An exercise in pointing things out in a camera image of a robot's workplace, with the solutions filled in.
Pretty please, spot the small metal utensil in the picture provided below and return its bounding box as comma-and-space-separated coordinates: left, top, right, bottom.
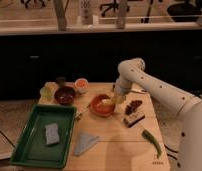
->
75, 107, 89, 120

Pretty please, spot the green plastic tray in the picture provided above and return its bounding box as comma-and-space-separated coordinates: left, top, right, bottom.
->
10, 105, 76, 169

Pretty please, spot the green pepper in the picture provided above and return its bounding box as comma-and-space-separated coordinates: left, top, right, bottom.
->
142, 129, 162, 158

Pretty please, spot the dark maroon bowl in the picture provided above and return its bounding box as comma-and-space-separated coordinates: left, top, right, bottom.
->
54, 86, 76, 105

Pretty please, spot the grey folded cloth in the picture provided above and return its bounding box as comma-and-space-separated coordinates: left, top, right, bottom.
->
74, 132, 99, 156

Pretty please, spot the yellow banana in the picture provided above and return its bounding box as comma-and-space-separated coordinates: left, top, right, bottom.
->
101, 99, 115, 105

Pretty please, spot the grey sponge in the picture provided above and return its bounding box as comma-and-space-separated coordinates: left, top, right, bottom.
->
45, 123, 60, 145

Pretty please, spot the bunch of dark grapes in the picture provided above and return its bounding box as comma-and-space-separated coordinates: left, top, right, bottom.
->
125, 100, 142, 115

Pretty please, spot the small dark cup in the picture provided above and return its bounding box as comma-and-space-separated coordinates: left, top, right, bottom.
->
56, 77, 66, 87

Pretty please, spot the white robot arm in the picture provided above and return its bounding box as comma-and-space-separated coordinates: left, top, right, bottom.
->
114, 58, 202, 171

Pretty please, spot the small orange cup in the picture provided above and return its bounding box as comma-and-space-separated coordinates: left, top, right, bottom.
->
74, 78, 89, 94

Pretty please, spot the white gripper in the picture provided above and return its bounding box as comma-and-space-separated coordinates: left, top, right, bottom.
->
113, 78, 131, 104

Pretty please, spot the red bowl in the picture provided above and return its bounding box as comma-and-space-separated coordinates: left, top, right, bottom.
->
90, 94, 115, 117

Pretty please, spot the white knife utensil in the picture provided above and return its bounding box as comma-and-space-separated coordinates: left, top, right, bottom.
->
131, 88, 146, 94

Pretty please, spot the green cup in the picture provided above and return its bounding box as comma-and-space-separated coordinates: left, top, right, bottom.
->
40, 86, 52, 100

